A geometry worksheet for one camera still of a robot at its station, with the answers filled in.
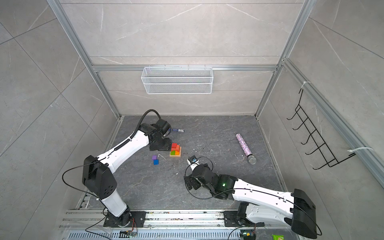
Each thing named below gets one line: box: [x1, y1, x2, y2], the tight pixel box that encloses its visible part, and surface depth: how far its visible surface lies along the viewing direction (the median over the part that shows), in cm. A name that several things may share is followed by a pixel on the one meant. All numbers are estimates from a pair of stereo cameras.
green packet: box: [272, 234, 285, 240], surface depth 70 cm
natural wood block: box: [169, 153, 181, 158], surface depth 97 cm
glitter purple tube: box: [235, 133, 257, 165], surface depth 99 cm
